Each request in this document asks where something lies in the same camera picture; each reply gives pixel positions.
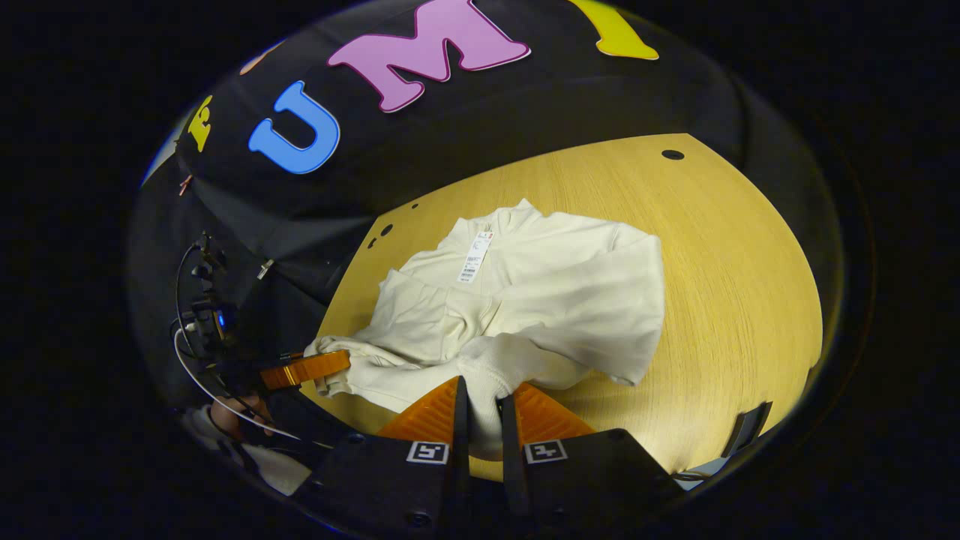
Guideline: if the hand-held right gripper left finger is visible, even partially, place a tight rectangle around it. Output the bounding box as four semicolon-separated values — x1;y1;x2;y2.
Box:
291;376;470;537

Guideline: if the dark rectangular object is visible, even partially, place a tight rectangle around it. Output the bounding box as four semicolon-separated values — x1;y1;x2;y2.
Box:
721;401;773;457

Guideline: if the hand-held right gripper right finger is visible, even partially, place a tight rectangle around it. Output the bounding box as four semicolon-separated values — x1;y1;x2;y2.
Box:
499;382;685;530

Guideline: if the white long-sleeved sweatshirt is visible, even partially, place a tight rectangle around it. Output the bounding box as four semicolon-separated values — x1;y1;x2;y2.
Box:
304;198;666;462

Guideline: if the black backdrop cloth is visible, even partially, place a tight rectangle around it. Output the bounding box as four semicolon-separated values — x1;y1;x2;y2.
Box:
126;0;845;421

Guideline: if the thin gripper cable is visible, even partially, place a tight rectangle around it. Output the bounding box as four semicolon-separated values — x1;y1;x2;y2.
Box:
172;326;302;442

